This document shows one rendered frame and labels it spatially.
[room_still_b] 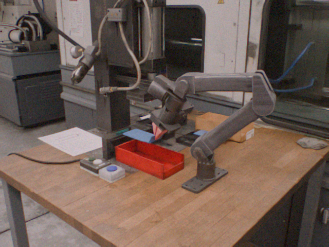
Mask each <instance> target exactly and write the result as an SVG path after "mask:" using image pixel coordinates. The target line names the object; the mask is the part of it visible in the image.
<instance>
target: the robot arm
mask: <svg viewBox="0 0 329 247"><path fill-rule="evenodd" d="M202 92H244V93H252V98H251V99H250V101H249V102H248V103H246V104H245V105H244V106H243V107H242V108H240V109H239V110H238V111H236V112H235V113H234V114H232V115H231V116H230V117H228V118H227V119H225V120H224V121H223V122H221V123H220V124H219V125H217V126H216V127H215V128H213V129H211V130H210V131H209V132H208V133H204V134H203V135H201V136H200V137H199V138H198V139H197V140H196V141H195V142H194V144H193V145H192V146H191V148H190V153H191V155H192V157H193V158H195V159H196V160H197V173H196V175H195V176H194V177H192V178H190V179H189V180H187V181H185V182H184V183H182V185H181V187H182V189H185V190H187V191H190V192H192V193H195V194H199V193H200V192H202V191H203V190H205V189H206V188H208V186H210V185H211V184H213V183H214V182H216V181H217V180H219V179H220V178H222V177H223V176H225V175H226V174H228V170H226V169H223V168H220V167H217V166H216V165H215V159H213V157H214V154H215V153H214V150H215V149H216V148H217V147H219V146H220V145H221V144H222V143H223V142H225V141H226V140H228V139H230V138H231V137H233V136H234V135H236V134H237V133H238V132H240V131H241V130H242V129H243V128H245V127H246V126H247V125H249V124H250V123H252V122H254V121H256V120H257V119H259V118H260V119H262V118H263V117H265V116H266V115H269V114H270V113H271V112H272V111H273V110H274V107H275V102H276V99H277V98H276V95H275V93H274V91H273V89H272V86H271V84H270V82H269V80H268V78H267V76H266V74H265V72H264V71H263V70H256V71H255V72H254V73H235V74H208V73H197V72H189V73H185V74H184V75H183V76H181V77H179V78H178V79H177V80H176V82H175V83H174V82H171V81H170V80H168V79H167V78H165V77H164V76H163V75H158V76H157V77H155V79H154V81H153V82H152V83H151V85H150V87H149V89H148V93H150V94H151V95H153V96H154V97H155V98H157V99H158V100H160V101H161V102H162V101H165V100H166V99H167V98H168V99H167V101H166V103H165V105H164V107H163V108H161V109H158V110H154V111H152V112H151V113H150V120H151V121H152V122H153V123H152V124H153V131H154V135H156V136H155V140H157V139H159V138H160V137H161V136H162V135H163V134H164V133H166V132H168V134H170V133H172V131H174V132H177V131H178V130H179V129H180V128H181V125H180V124H179V122H180V120H181V119H182V117H186V116H187V115H188V114H190V113H191V111H192V110H193V108H194V105H193V104H192V103H191V102H189V101H188V100H187V99H186V95H187V94H196V93H202ZM168 96H169V97H168Z"/></svg>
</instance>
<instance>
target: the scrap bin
mask: <svg viewBox="0 0 329 247"><path fill-rule="evenodd" d="M115 156H116V161H118V162H121V163H123V164H126V165H129V166H131V167H133V168H136V169H138V170H141V171H143V172H145V173H148V174H150V175H153V176H155V177H157V178H160V179H162V180H164V179H166V178H168V177H170V176H171V175H173V174H175V173H177V172H179V171H181V170H183V169H184V167H185V155H184V154H182V153H179V152H176V151H173V150H170V149H167V148H164V147H161V146H158V145H155V144H152V143H150V144H149V143H146V142H142V141H139V140H137V139H134V140H132V141H129V142H126V143H124V144H121V145H118V146H116V147H115Z"/></svg>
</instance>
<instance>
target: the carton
mask: <svg viewBox="0 0 329 247"><path fill-rule="evenodd" d="M228 117H229V116H226V115H221V114H216V113H212V112H208V113H205V114H203V115H200V116H197V117H196V118H195V130H196V129H202V130H206V131H208V132H209V131H210V130H211V129H213V128H215V127H216V126H217V125H219V124H220V123H221V122H223V121H224V120H225V119H227V118H228ZM253 136H254V122H252V123H250V124H249V125H247V126H246V127H245V128H243V129H242V130H241V131H240V132H238V133H237V134H236V135H234V136H233V137H231V138H230V139H228V140H230V141H233V142H237V143H240V144H241V143H242V142H244V141H246V140H248V139H250V138H251V137H253Z"/></svg>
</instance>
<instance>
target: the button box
mask: <svg viewBox="0 0 329 247"><path fill-rule="evenodd" d="M13 154H15V155H18V156H21V157H23V158H26V159H28V160H31V161H34V162H38V163H43V164H69V163H74V162H80V168H81V169H83V170H85V171H87V172H89V173H92V174H94V175H96V176H99V169H102V168H104V167H106V166H109V165H111V163H110V162H107V161H105V160H102V159H100V158H98V157H96V156H94V155H93V156H91V157H95V158H96V159H97V160H101V161H102V163H100V164H94V162H90V161H88V159H89V158H90V157H88V158H84V159H77V160H73V161H67V162H46V161H39V160H35V159H33V158H29V157H27V156H24V155H22V154H19V153H9V154H8V155H7V156H9V155H13Z"/></svg>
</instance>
